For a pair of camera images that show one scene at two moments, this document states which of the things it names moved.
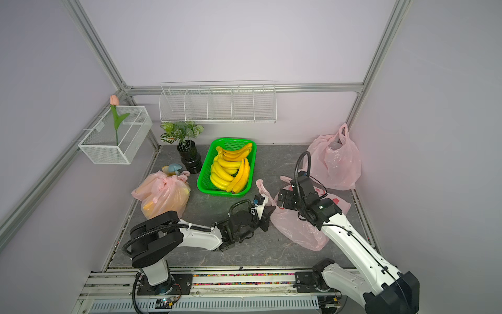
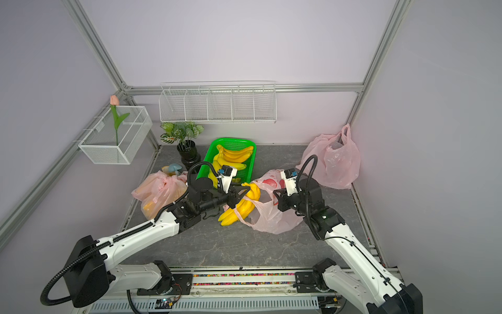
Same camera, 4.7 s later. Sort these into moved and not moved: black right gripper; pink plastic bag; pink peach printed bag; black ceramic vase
Moved: pink peach printed bag
Not moved: black ceramic vase; pink plastic bag; black right gripper
